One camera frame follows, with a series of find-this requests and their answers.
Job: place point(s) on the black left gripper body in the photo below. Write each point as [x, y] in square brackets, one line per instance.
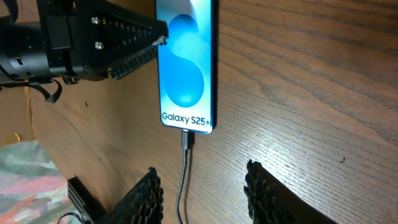
[54, 21]

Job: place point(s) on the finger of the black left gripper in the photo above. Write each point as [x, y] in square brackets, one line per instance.
[111, 41]

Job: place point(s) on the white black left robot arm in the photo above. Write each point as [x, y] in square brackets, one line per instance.
[23, 58]

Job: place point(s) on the brown cardboard panel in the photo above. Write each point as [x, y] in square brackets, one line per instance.
[16, 116]

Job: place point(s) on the colourful patterned cloth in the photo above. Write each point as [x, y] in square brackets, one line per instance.
[33, 190]

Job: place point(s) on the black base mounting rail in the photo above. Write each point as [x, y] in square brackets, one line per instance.
[89, 208]

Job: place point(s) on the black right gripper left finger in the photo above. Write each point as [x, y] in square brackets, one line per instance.
[143, 204]

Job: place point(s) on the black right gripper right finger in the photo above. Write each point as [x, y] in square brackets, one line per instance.
[271, 202]

